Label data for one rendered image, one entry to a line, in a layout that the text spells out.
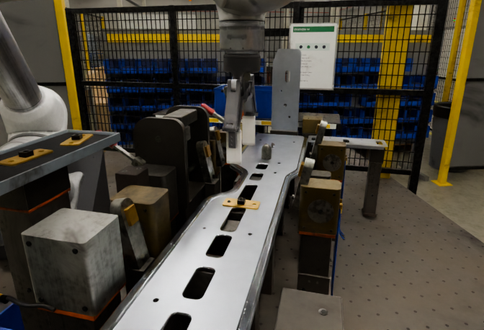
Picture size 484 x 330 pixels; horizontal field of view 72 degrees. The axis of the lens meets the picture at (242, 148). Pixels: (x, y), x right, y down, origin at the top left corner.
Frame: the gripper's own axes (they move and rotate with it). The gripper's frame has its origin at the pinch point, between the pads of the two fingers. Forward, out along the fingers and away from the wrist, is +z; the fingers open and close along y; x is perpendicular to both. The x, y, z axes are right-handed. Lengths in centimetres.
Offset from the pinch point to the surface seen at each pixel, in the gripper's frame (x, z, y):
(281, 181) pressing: 7.4, 13.5, -15.2
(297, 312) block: 15.2, 10.4, 33.5
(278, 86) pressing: -2, -5, -73
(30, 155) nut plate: -33.2, -2.9, 22.4
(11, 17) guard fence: -224, -43, -160
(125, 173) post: -21.8, 3.4, 11.6
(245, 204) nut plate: 1.0, 13.2, 1.0
